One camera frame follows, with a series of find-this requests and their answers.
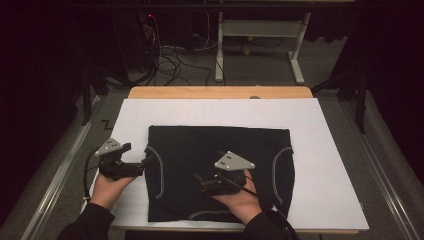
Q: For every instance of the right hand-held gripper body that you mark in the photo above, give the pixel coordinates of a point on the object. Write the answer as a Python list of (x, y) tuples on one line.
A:
[(231, 161)]

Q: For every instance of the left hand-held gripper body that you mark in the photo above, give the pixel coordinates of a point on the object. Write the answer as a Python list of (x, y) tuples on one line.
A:
[(111, 165)]

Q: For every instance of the black knit vest grey trim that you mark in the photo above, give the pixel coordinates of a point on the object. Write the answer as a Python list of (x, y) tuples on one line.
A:
[(206, 150)]

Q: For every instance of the person's left hand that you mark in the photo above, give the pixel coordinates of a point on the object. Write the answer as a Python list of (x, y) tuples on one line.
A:
[(108, 191)]

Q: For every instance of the person's right hand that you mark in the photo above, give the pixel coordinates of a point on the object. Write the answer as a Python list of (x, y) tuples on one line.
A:
[(241, 203)]

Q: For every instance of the black metal stand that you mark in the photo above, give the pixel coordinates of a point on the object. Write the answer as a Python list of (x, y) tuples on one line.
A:
[(360, 96), (88, 93)]

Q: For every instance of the wooden table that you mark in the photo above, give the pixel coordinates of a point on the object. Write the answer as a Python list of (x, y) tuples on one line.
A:
[(220, 92)]

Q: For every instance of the white board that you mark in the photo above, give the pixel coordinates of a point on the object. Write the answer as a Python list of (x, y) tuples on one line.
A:
[(320, 183)]

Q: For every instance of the yellow-green ball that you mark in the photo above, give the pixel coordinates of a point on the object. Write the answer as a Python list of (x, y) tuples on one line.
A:
[(246, 51), (249, 38)]

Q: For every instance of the grey metal floor rail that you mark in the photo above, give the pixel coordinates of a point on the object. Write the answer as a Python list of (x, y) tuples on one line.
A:
[(380, 166), (63, 166)]

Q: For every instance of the white metal desk frame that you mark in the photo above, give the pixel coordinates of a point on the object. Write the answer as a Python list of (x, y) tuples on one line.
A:
[(260, 28)]

